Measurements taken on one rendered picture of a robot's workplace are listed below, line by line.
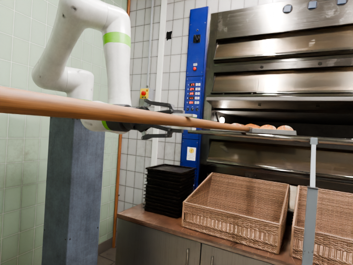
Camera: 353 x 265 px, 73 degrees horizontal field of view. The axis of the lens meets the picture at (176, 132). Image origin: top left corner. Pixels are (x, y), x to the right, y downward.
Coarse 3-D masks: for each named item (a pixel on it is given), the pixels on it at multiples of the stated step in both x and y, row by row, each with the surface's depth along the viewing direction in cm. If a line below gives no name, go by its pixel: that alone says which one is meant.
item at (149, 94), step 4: (140, 88) 212; (144, 88) 210; (148, 88) 208; (140, 92) 212; (148, 92) 208; (152, 92) 213; (140, 96) 212; (144, 96) 210; (148, 96) 208; (152, 96) 213
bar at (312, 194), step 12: (192, 132) 156; (204, 132) 152; (216, 132) 148; (228, 132) 145; (240, 132) 142; (312, 144) 124; (336, 144) 120; (348, 144) 117; (312, 156) 118; (312, 168) 113; (312, 180) 109; (312, 192) 104; (312, 204) 104; (312, 216) 104; (312, 228) 104; (312, 240) 104; (312, 252) 104; (312, 264) 104
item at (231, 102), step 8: (216, 104) 182; (224, 104) 179; (232, 104) 176; (240, 104) 173; (248, 104) 170; (256, 104) 167; (264, 104) 165; (272, 104) 162; (280, 104) 160; (288, 104) 157; (296, 104) 155; (304, 104) 153; (312, 104) 151; (320, 104) 148; (328, 104) 146; (336, 104) 144; (344, 104) 142; (352, 104) 140
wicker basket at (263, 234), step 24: (192, 192) 156; (216, 192) 180; (264, 192) 165; (288, 192) 158; (192, 216) 142; (216, 216) 135; (240, 216) 128; (264, 216) 161; (240, 240) 130; (264, 240) 123
